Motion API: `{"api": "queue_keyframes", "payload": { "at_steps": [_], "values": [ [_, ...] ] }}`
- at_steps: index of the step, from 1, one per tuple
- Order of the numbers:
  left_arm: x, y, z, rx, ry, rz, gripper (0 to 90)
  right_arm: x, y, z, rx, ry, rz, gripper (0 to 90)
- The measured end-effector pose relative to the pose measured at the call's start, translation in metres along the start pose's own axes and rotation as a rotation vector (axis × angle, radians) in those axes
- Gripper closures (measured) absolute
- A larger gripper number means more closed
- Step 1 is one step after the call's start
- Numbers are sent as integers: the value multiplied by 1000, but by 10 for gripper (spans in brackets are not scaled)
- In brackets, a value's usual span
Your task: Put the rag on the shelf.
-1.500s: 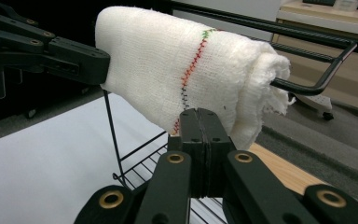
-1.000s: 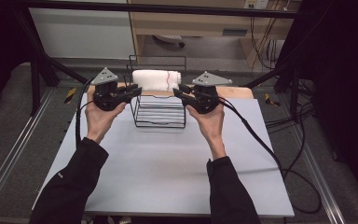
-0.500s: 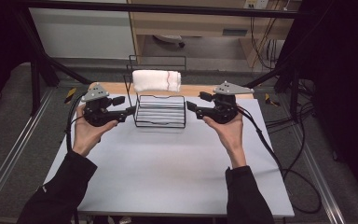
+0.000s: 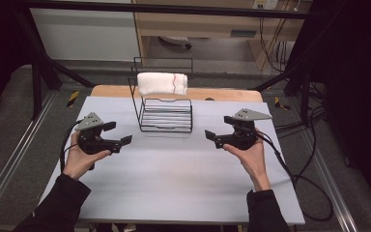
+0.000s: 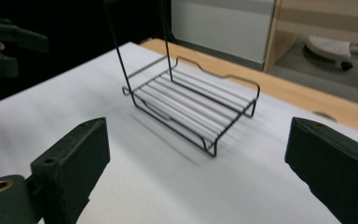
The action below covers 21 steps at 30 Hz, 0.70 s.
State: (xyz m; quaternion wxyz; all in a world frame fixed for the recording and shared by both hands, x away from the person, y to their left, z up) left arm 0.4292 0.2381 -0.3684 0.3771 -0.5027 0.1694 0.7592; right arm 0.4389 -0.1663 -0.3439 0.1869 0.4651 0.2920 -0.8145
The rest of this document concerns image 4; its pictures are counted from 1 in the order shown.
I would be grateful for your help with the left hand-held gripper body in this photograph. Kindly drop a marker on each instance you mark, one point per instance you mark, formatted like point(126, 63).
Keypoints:
point(91, 141)

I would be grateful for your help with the yellow black tape marker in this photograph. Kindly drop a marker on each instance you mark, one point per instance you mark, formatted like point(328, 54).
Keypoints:
point(280, 103)
point(72, 99)

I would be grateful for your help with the light grey table cover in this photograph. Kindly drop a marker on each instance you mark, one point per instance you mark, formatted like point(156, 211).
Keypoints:
point(174, 174)

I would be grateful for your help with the white panel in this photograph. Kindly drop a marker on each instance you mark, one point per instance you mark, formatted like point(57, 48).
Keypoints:
point(83, 35)

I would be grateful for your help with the person's left hand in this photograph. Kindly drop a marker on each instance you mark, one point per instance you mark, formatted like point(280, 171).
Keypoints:
point(80, 161)

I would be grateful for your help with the person's right hand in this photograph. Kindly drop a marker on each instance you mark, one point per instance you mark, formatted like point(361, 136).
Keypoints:
point(254, 162)

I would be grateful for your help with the wooden table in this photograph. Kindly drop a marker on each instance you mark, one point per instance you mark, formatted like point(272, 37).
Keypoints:
point(225, 94)

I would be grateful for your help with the black metal frame bar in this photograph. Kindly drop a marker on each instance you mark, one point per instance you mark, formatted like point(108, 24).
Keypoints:
point(174, 8)

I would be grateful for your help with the white wall socket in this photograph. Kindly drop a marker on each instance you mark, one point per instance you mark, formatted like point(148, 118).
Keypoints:
point(265, 4)

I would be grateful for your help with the aluminium floor rail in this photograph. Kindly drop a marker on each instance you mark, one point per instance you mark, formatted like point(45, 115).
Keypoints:
point(331, 180)
point(19, 148)

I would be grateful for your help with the black metal frame strut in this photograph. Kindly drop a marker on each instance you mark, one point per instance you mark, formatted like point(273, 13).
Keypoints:
point(305, 96)
point(37, 80)

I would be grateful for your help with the wooden desk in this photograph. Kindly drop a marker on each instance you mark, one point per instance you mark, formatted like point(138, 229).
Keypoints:
point(206, 25)

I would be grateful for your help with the white chair base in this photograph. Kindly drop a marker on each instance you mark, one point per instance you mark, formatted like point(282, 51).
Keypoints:
point(175, 40)

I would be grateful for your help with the black curtain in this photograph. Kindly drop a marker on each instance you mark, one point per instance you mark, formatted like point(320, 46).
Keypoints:
point(0, 48)
point(357, 96)

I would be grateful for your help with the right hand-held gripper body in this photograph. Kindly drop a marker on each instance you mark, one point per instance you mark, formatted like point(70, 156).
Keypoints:
point(241, 135)

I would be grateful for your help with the white towel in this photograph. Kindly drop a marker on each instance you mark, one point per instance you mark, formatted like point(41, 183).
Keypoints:
point(161, 83)

